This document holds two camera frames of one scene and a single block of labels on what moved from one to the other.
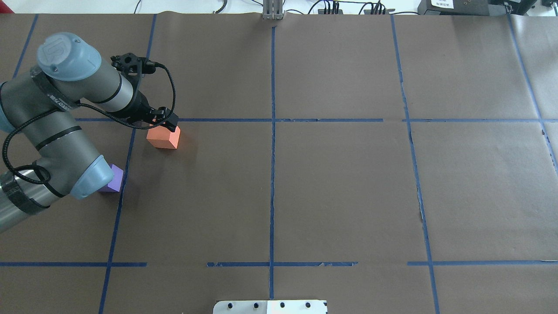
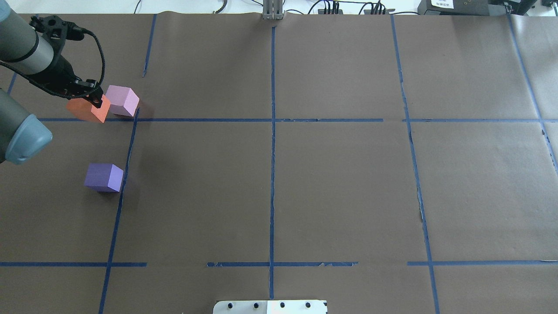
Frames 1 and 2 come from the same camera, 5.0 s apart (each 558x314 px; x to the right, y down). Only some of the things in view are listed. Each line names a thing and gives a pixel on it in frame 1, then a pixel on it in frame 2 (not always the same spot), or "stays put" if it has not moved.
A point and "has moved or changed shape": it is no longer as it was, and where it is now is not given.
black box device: [453, 7] stays put
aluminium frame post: [273, 9] stays put
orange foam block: [161, 137] has moved or changed shape
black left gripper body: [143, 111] -> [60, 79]
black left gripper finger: [171, 121] -> [95, 97]
